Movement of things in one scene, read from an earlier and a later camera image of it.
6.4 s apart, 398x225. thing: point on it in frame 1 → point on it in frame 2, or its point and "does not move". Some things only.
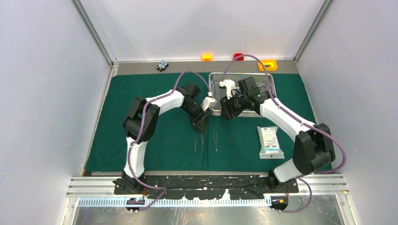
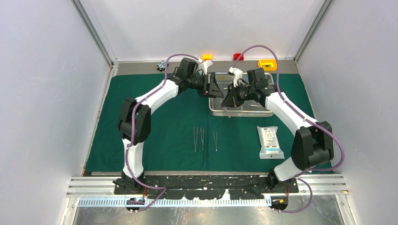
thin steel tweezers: (216, 140) does not move
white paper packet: (269, 145) does not move
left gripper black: (200, 117) → (211, 90)
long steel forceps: (195, 141) does not move
